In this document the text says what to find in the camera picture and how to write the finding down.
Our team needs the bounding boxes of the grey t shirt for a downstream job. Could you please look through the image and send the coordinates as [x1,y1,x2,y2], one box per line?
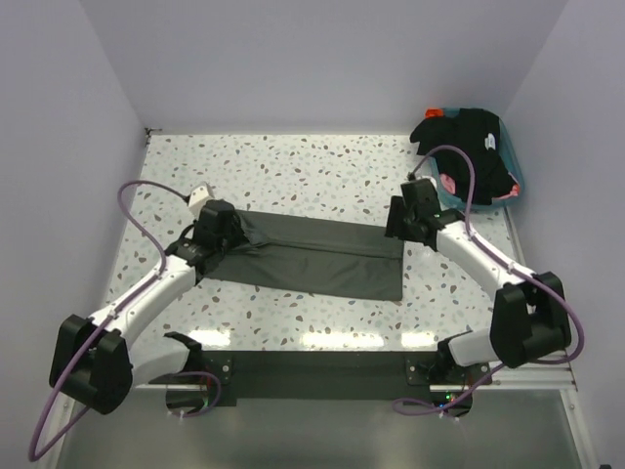
[207,212,404,301]

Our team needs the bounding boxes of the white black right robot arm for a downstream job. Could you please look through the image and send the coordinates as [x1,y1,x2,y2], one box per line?
[386,178,572,384]

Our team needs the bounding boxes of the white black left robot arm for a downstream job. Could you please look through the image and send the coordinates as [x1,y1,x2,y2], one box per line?
[49,199,247,414]

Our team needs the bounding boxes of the pink garment in basket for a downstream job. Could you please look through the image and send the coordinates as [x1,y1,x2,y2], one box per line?
[439,173,456,195]

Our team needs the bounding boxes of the teal plastic laundry basket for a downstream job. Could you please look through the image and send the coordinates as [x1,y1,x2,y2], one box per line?
[425,108,522,207]

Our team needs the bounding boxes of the black t shirt in basket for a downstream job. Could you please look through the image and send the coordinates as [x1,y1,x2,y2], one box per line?
[409,108,521,205]

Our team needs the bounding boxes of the orange garment in basket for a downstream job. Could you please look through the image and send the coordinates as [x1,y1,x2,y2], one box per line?
[424,107,444,118]

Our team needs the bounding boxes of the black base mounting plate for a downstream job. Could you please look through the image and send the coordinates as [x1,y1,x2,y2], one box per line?
[197,351,490,405]

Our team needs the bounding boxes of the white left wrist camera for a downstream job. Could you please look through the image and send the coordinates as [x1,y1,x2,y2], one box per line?
[187,182,214,213]

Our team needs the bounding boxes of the aluminium frame rail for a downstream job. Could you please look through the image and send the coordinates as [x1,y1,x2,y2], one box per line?
[129,344,576,390]

